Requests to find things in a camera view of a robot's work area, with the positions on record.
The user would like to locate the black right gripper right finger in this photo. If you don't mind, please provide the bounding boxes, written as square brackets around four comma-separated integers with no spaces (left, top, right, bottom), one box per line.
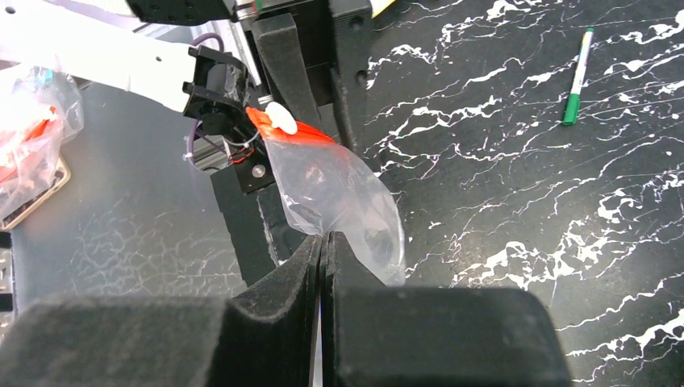
[320,233,572,386]

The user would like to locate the green white marker pen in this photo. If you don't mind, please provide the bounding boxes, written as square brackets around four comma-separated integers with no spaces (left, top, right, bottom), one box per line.
[561,27,594,126]

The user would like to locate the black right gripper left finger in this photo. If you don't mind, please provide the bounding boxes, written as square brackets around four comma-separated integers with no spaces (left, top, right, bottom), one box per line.
[1,236,322,386]

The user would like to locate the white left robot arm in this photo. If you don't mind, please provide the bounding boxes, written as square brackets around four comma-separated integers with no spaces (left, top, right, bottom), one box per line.
[1,1,377,198]

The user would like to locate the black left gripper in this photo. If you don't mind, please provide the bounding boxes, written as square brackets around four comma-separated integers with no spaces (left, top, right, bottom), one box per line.
[127,0,372,194]

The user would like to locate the clear zip bag red zipper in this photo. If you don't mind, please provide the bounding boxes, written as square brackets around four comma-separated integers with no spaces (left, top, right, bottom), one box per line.
[245,102,406,286]

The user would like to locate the bag of red items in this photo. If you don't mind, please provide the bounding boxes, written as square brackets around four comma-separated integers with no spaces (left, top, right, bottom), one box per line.
[1,65,84,231]

